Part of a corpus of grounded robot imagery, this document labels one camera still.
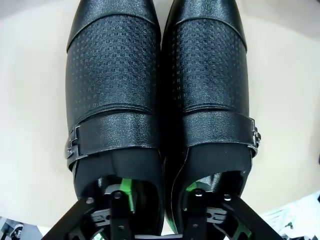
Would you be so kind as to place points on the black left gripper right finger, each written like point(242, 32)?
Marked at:
point(197, 212)

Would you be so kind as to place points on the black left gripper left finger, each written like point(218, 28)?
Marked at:
point(117, 207)

